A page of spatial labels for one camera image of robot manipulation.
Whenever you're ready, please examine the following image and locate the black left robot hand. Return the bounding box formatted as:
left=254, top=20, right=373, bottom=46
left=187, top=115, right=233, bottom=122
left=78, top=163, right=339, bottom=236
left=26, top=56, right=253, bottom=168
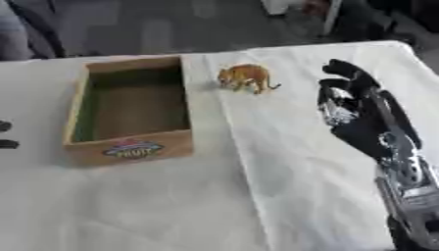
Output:
left=0, top=119, right=23, bottom=150

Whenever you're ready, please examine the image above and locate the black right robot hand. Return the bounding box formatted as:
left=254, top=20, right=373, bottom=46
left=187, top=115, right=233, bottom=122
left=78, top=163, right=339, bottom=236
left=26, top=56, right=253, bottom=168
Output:
left=316, top=58, right=425, bottom=162

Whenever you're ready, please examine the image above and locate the tan cardboard box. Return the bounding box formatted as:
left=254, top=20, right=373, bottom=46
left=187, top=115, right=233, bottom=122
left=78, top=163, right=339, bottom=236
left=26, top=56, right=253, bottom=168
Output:
left=60, top=54, right=196, bottom=167

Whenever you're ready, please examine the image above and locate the orange toy tiger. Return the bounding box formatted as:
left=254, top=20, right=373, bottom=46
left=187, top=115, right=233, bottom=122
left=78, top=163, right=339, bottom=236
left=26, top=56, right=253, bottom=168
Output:
left=216, top=63, right=283, bottom=95

